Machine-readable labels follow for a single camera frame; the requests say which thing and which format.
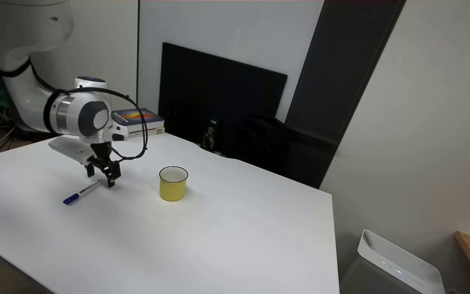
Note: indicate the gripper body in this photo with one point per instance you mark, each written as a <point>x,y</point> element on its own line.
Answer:
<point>101,152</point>

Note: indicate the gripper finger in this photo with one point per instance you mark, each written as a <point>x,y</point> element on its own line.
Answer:
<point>112,172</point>
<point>90,168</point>

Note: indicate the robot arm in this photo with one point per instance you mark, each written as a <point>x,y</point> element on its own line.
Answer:
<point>27,94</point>

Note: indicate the blue capped white marker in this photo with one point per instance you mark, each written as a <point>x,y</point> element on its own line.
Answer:
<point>82,192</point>

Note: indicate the yellow enamel mug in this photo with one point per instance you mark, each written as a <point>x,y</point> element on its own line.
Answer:
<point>173,188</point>

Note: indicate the book with orange blue cover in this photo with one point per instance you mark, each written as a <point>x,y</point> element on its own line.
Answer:
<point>139,117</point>

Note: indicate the white book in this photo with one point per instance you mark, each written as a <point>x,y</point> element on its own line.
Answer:
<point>150,130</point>

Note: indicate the black flat board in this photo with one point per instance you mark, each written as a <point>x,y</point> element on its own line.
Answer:
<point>218,90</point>

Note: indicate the black perforated panel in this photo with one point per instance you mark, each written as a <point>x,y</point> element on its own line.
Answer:
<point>337,81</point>

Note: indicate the white air purifier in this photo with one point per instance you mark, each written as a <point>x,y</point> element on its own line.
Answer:
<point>386,269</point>

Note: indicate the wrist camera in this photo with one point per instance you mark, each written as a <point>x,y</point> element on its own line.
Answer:
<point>69,149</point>

